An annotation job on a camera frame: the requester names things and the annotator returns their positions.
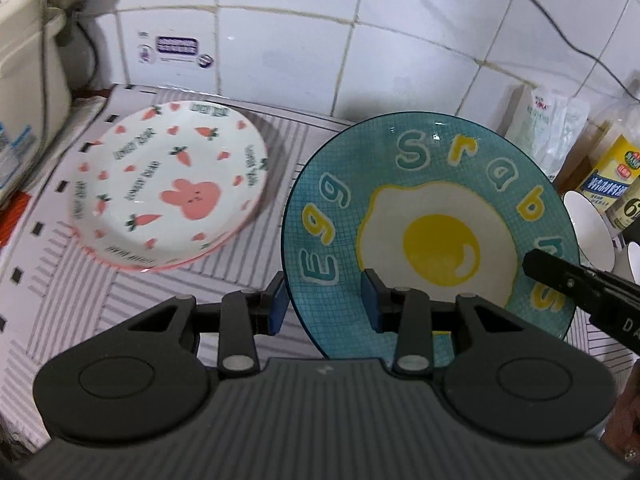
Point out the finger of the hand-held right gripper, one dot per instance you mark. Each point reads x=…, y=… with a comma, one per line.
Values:
x=555, y=272

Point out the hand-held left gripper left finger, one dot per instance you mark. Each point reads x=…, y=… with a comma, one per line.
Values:
x=278, y=307

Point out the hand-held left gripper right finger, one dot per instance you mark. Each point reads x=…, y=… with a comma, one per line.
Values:
x=370, y=301

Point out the white bowl with dark rim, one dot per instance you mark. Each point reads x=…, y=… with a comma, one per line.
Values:
x=634, y=260
x=590, y=230

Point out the teal fried egg plate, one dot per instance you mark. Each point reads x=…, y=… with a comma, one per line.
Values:
x=440, y=185

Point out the person's right forearm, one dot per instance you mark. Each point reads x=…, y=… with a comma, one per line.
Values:
x=625, y=425

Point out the yellow label cooking wine bottle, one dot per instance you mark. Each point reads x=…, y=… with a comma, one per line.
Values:
x=612, y=170

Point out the striped counter mat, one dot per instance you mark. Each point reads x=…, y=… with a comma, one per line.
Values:
x=150, y=310

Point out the white rabbit carrot plate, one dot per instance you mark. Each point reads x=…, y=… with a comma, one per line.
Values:
x=150, y=266
x=175, y=160

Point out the white seasoning bag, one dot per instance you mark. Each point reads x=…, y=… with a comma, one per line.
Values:
x=540, y=125

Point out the white kitchen appliance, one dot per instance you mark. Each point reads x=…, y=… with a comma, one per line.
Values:
x=25, y=85

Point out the purple wall sticker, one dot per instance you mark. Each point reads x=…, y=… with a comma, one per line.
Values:
x=175, y=45

